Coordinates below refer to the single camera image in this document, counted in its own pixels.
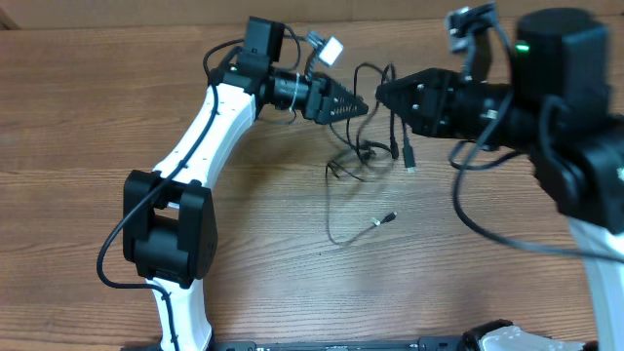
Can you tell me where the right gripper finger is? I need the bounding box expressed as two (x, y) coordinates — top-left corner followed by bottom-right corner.
(375, 73), (423, 98)
(375, 93), (419, 128)

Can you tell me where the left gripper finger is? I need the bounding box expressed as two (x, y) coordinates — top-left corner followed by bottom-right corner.
(329, 77), (363, 103)
(331, 96), (369, 123)

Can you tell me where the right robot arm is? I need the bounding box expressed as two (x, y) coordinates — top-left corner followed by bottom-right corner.
(376, 3), (623, 350)

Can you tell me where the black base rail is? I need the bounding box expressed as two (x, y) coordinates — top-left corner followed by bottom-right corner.
(121, 334), (555, 351)

